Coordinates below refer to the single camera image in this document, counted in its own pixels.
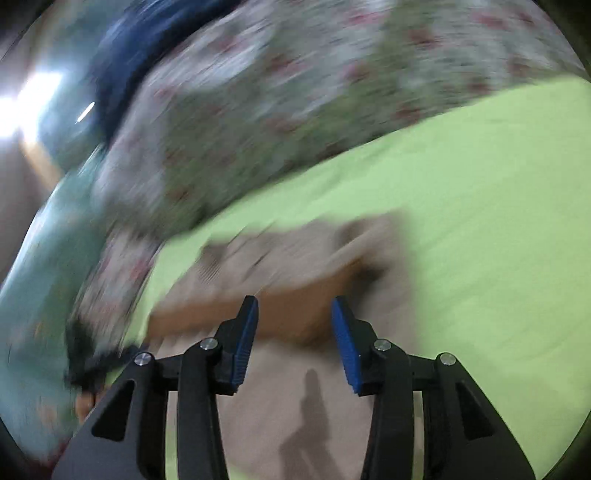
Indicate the teal floral bed sheet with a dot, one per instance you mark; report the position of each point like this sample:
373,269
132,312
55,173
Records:
61,248

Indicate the person's left hand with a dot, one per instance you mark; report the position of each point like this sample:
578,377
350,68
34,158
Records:
85,402

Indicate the dark blue cloth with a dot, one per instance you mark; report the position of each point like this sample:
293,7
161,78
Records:
141,36

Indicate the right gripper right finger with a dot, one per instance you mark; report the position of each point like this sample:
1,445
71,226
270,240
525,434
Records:
355,339

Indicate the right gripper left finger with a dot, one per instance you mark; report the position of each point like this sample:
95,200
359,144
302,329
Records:
235,338

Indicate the small-flower print quilt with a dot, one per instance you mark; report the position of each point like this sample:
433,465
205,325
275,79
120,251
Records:
278,86

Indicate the large-flower ruffled pillow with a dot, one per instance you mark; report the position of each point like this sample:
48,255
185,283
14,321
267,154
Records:
102,309

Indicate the green bed blanket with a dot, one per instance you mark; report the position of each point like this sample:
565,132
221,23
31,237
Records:
496,200

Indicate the beige knit sweater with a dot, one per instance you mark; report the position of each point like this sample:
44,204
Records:
295,416

